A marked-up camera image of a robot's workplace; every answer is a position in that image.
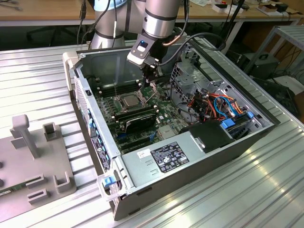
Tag green motherboard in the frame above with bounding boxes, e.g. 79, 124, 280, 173
91, 79, 181, 155

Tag grey metal shelf frame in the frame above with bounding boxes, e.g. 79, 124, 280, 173
244, 25, 304, 74

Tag black expansion slot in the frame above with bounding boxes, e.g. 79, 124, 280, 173
118, 135, 152, 151

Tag blue data wire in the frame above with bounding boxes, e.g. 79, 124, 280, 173
213, 95, 238, 117

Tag grey power supply unit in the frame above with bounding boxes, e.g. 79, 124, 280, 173
121, 132, 207, 188

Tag silver drive cage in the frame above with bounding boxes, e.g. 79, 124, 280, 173
170, 62, 209, 107

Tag black RAM slot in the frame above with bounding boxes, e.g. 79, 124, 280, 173
96, 80, 139, 90
98, 85, 141, 97

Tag silver chipset heatsink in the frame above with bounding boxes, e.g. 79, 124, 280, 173
158, 125, 175, 140

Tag metal socket cover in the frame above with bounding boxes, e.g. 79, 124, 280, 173
138, 84, 159, 103

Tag orange power wires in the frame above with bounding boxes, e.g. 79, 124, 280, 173
187, 94, 230, 119

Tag green RAM stick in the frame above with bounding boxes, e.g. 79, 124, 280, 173
0, 184, 28, 197

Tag black RAM stick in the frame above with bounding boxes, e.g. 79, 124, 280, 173
115, 108, 159, 122
113, 105, 156, 118

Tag black plastic shroud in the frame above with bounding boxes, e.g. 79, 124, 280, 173
179, 120, 236, 154

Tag black box with handle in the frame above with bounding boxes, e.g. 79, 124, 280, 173
242, 52, 280, 80

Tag thick black cable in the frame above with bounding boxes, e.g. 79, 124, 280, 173
158, 32, 227, 67

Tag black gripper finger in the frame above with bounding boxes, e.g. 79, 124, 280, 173
142, 59, 156, 89
151, 64, 164, 89

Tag open grey PC case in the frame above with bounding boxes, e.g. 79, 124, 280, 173
62, 40, 281, 221

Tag grey USB cable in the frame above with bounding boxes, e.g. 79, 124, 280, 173
77, 0, 86, 45

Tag hard disk in blue carrier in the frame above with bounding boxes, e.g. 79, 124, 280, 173
219, 114, 256, 141

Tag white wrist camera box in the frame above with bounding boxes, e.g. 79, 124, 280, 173
127, 40, 152, 65

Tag black graphics card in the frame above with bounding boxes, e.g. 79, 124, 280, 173
123, 113, 157, 133

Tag black office chair base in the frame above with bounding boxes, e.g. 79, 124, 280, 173
25, 23, 84, 46

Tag black tripod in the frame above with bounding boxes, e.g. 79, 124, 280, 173
215, 0, 247, 54

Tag brown cardboard piece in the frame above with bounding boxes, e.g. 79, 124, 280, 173
257, 4, 300, 17

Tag wooden desk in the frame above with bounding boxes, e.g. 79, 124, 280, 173
0, 0, 304, 55

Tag grey parts rack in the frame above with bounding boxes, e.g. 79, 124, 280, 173
0, 114, 78, 216

